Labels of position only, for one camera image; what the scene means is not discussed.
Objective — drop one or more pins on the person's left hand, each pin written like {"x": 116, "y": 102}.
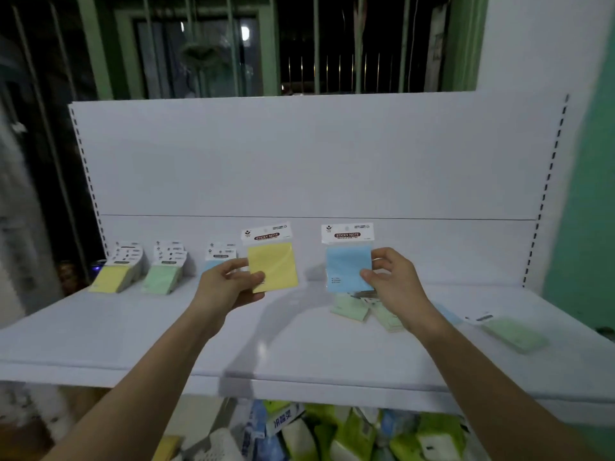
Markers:
{"x": 223, "y": 292}

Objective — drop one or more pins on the pile of mixed sticky notes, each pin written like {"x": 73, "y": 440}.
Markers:
{"x": 350, "y": 309}

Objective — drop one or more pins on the white metal shelf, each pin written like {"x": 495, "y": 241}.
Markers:
{"x": 312, "y": 153}

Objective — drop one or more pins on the person's left forearm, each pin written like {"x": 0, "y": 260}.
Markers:
{"x": 134, "y": 393}

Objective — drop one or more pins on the person's right forearm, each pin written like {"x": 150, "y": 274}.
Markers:
{"x": 499, "y": 398}

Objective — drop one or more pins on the beige flat box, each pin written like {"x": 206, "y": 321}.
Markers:
{"x": 197, "y": 417}

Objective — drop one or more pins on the white perforated plastic basket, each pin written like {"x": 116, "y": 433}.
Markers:
{"x": 216, "y": 446}

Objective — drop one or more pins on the pile of tissue packets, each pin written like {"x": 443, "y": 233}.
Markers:
{"x": 346, "y": 436}

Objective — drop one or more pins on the round hanging basket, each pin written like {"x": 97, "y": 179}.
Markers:
{"x": 199, "y": 52}

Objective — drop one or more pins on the green door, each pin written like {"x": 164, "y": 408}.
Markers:
{"x": 586, "y": 211}

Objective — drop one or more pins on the metal door knob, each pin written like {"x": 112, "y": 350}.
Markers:
{"x": 606, "y": 333}

